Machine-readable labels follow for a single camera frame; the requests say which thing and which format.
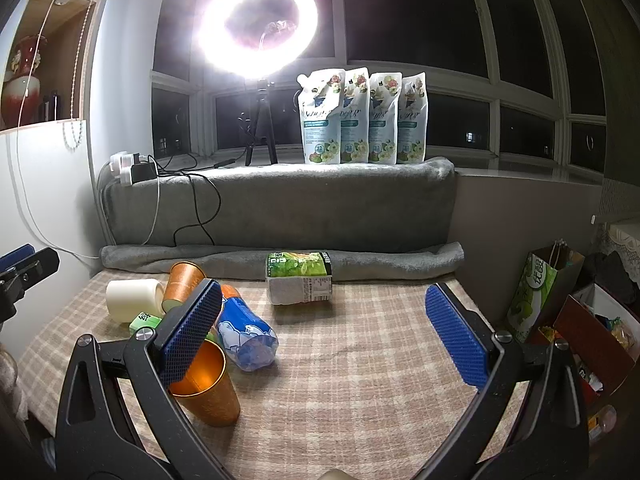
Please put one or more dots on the blue plastic bottle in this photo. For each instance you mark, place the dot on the blue plastic bottle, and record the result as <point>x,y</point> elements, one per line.
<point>247,335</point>

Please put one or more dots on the small green packet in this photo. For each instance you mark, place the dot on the small green packet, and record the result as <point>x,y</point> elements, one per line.
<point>142,324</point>

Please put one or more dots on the floral detergent pouch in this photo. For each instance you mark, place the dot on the floral detergent pouch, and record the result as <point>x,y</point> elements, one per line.
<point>320,120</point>
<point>384,120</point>
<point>356,120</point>
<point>412,120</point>

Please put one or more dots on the red floral vase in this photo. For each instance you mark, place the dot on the red floral vase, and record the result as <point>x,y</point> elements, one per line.
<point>22,85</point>

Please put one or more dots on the white framed window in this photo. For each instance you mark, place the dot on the white framed window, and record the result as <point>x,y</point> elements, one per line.
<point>492,95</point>

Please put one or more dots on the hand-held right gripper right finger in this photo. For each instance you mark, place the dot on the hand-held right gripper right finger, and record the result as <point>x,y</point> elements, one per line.
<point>456,342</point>

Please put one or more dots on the wooden shelf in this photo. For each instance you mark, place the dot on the wooden shelf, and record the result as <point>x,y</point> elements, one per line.
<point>60,50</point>

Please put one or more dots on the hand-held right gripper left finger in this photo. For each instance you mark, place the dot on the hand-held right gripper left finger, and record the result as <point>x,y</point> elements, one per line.
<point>192,332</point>

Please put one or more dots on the beige checked cloth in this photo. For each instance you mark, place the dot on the beige checked cloth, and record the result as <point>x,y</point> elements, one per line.
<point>350,375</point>

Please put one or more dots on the rolled grey blanket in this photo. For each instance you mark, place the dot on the rolled grey blanket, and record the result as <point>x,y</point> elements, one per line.
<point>390,260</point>

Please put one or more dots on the red cardboard box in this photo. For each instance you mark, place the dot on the red cardboard box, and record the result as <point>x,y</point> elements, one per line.
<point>580,335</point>

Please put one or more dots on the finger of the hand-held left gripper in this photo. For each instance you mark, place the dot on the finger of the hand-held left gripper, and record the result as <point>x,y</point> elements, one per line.
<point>39,264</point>
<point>16,256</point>

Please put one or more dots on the black power adapter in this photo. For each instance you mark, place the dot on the black power adapter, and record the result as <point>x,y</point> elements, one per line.
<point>144,171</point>

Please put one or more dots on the white lace cloth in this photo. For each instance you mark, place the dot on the white lace cloth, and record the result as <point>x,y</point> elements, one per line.
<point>622,237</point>

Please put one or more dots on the dark cloth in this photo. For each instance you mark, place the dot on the dark cloth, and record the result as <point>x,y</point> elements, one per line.
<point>615,272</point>

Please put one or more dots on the green paper bag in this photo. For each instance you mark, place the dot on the green paper bag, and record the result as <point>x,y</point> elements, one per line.
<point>532,295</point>

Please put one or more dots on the orange metal cup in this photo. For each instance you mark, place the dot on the orange metal cup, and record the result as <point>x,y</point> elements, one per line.
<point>212,395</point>
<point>181,280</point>

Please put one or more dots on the white power strip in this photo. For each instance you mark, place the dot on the white power strip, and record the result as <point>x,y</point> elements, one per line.
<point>122,167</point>

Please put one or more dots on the green white lying package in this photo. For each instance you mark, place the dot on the green white lying package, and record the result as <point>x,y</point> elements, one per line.
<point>299,280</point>

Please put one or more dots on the black tripod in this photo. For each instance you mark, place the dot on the black tripod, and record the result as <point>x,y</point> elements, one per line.
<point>262,115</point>

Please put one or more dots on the cream plastic cup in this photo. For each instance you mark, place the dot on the cream plastic cup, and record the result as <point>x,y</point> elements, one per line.
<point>131,300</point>

